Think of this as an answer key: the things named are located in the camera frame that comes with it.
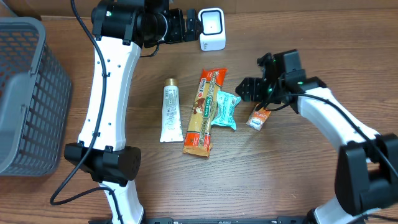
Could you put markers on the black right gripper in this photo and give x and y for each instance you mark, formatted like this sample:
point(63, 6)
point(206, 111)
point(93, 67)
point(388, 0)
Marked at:
point(254, 91)

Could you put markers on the grey plastic basket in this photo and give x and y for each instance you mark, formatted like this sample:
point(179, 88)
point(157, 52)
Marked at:
point(35, 100)

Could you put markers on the orange spaghetti packet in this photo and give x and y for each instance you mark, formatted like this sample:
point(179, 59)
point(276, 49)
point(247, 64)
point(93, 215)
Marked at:
point(198, 136)

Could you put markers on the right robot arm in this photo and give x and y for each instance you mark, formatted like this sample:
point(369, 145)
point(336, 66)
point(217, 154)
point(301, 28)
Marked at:
point(366, 173)

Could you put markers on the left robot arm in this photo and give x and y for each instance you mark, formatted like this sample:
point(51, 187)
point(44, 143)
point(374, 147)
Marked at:
point(121, 29)

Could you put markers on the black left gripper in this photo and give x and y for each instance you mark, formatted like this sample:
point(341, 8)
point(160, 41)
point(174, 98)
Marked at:
point(194, 21)

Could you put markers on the teal snack packet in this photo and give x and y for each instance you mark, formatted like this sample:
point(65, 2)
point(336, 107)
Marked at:
point(227, 103)

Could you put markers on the white barcode scanner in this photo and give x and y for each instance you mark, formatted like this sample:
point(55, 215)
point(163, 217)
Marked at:
point(213, 36)

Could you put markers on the white tube gold cap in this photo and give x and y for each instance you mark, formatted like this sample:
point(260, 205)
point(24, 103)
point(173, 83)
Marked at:
point(171, 120)

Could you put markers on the orange tissue pack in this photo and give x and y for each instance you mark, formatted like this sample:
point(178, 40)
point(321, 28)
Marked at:
point(258, 118)

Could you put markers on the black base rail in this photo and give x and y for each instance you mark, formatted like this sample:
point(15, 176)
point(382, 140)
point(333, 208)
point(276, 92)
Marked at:
point(224, 221)

